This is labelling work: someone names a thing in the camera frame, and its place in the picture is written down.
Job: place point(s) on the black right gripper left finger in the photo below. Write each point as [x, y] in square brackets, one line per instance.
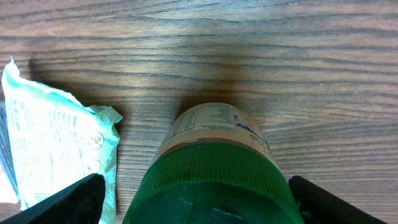
[79, 203]

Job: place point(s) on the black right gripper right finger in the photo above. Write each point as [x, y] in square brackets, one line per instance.
[318, 206]

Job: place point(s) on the teal wet wipes pack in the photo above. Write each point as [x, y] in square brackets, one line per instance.
[56, 141]

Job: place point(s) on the green lid jar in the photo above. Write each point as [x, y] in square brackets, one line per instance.
[214, 166]

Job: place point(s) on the orange Kleenex tissue pack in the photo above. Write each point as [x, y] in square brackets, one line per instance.
[9, 189]

